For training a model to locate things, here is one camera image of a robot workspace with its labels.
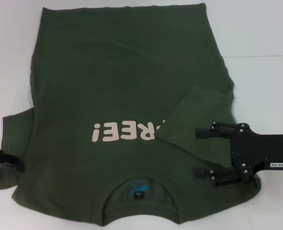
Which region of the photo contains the dark green FREE t-shirt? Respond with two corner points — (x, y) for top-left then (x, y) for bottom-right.
(0, 2), (263, 227)

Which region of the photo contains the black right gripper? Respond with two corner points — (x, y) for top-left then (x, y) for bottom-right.
(192, 121), (283, 188)

